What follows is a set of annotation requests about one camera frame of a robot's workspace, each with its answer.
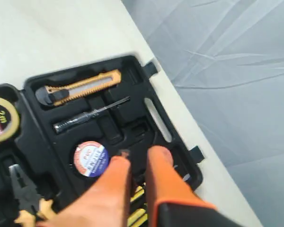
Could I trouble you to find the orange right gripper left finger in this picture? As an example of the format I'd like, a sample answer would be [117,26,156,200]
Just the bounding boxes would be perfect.
[36,156,131,227]

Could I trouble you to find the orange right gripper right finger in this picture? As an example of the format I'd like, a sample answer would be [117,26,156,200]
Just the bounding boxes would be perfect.
[145,146,215,227]

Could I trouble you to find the black plastic tool case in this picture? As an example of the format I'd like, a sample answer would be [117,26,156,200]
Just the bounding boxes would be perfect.
[0,56,203,227]

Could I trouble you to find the yellow black screwdriver upper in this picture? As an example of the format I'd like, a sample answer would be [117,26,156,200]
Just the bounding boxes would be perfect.
[130,185,145,204]

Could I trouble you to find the black electrical tape roll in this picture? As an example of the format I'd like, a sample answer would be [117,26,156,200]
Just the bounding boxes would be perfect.
[69,140,110,181]

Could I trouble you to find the small black precision screwdriver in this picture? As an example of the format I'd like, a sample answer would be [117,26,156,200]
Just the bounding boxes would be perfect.
[53,96,130,134]

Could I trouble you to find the yellow utility knife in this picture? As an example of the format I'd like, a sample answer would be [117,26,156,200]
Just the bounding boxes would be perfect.
[35,70,122,106]

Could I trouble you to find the yellow tape measure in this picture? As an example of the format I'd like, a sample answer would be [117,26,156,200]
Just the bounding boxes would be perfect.
[0,97,20,143]

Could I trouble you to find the grey backdrop cloth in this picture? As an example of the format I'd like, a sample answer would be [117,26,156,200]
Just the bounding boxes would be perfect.
[124,0,284,227]

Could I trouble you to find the yellow-handled pliers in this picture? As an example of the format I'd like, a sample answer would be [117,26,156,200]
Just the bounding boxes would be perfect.
[9,164,57,227]

